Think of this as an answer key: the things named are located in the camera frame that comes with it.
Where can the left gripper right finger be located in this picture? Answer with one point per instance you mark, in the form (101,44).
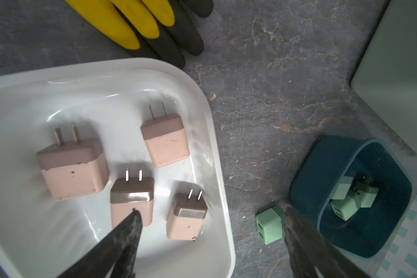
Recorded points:
(311,255)

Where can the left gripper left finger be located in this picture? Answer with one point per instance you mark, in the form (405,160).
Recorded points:
(114,256)

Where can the clear lidded storage box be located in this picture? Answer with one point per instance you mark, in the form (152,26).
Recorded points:
(386,78)

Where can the teal plastic bin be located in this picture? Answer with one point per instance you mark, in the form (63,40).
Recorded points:
(335,157)

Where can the pink plug front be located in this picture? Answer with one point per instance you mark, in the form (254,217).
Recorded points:
(132,193)

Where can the white plastic bin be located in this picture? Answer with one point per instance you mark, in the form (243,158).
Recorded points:
(109,100)

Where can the pink plug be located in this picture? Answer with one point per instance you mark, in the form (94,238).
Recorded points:
(132,193)
(186,216)
(165,139)
(73,169)

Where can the yellow black work glove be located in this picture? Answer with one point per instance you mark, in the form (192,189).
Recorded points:
(154,29)

